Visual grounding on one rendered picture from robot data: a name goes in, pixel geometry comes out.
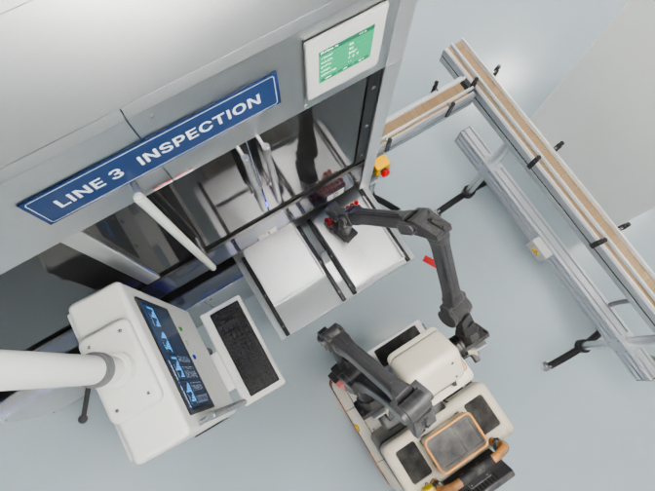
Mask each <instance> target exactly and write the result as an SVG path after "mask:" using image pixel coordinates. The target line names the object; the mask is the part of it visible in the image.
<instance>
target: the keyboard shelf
mask: <svg viewBox="0 0 655 491"><path fill-rule="evenodd" d="M237 300H238V302H239V304H240V305H241V307H242V309H243V311H244V313H245V315H246V317H247V319H248V321H249V322H250V325H251V327H252V329H253V331H254V333H255V335H256V336H257V338H258V340H259V342H260V344H261V346H262V348H263V350H264V352H265V353H266V355H267V357H268V358H269V360H270V362H271V364H272V366H273V367H274V369H275V371H276V373H277V375H278V377H279V379H280V380H279V381H277V382H275V383H274V384H272V385H270V386H269V387H267V388H265V389H264V390H262V391H260V392H259V393H257V394H255V395H253V396H252V397H251V396H250V393H249V391H248V389H247V388H246V386H245V384H244V382H243V380H242V378H241V376H240V374H239V372H238V370H237V368H236V366H235V364H234V362H233V360H232V359H231V357H230V355H229V353H228V351H227V349H226V347H225V346H224V344H223V342H222V340H221V338H220V336H219V334H218V332H217V330H216V328H215V326H214V324H213V322H212V319H211V317H210V315H211V314H213V313H215V312H217V311H219V310H220V309H222V308H224V307H226V306H228V305H229V304H231V303H233V302H235V301H237ZM200 318H201V321H202V323H203V325H204V327H205V328H206V330H207V332H208V334H209V336H210V338H211V340H212V342H213V344H214V346H215V348H216V350H217V352H215V353H214V354H212V355H211V358H212V361H213V363H214V365H215V367H216V369H217V371H218V373H219V375H220V377H221V379H222V381H223V383H224V385H225V387H226V389H227V391H228V393H229V392H231V391H233V390H234V389H236V390H237V392H238V394H239V396H240V398H241V399H243V398H245V399H246V400H247V404H245V406H248V405H250V404H251V403H253V402H255V401H256V400H258V399H260V398H261V397H264V396H265V395H267V394H269V393H270V392H272V391H274V390H275V389H277V388H279V387H280V386H282V385H284V384H285V379H284V377H283V375H282V374H281V372H280V370H279V368H278V366H277V364H276V362H275V361H274V360H273V358H272V356H271V354H270V352H269V350H268V348H267V346H266V345H265V343H264V341H263V339H262V337H261V335H260V333H259V331H258V330H257V328H256V326H255V324H254V322H253V320H252V318H251V316H250V314H249V312H248V310H247V308H246V306H245V304H244V302H243V301H242V299H241V297H240V296H239V295H236V296H234V297H233V298H231V299H229V300H227V301H225V302H224V303H222V304H220V305H218V306H216V307H215V308H213V309H211V310H209V311H207V312H206V313H204V314H202V315H201V316H200Z"/></svg>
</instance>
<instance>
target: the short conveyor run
mask: <svg viewBox="0 0 655 491"><path fill-rule="evenodd" d="M465 79H466V77H465V76H464V77H462V76H460V77H458V78H457V79H455V80H453V81H451V82H450V83H448V84H446V85H444V86H442V87H441V88H439V89H438V88H437V86H438V84H439V81H435V83H434V84H435V85H434V86H433V88H432V89H431V92H430V93H429V94H427V95H426V96H424V97H422V98H420V99H418V100H417V101H415V102H413V103H412V104H411V105H409V106H407V107H405V108H403V109H402V110H400V111H398V112H396V113H394V114H393V115H391V116H389V117H387V119H386V123H385V127H384V130H383V134H382V137H381V141H380V145H379V149H378V152H380V151H381V150H382V151H383V152H384V154H386V153H387V152H389V151H391V150H393V149H394V148H396V147H398V146H399V145H401V144H403V143H405V142H406V141H408V140H410V139H412V138H413V137H415V136H417V135H419V134H420V133H422V132H425V131H426V130H428V129H430V128H431V127H432V126H434V125H436V124H438V123H439V122H441V121H443V120H445V119H446V118H448V117H450V116H451V115H453V114H455V113H457V112H458V111H460V110H462V109H464V108H465V107H467V106H469V105H471V104H472V102H473V100H474V98H475V96H476V94H475V93H474V92H473V91H472V89H473V88H474V87H473V86H472V87H471V88H470V87H469V86H468V85H467V84H466V82H465V81H464V80H465ZM378 152H377V153H378Z"/></svg>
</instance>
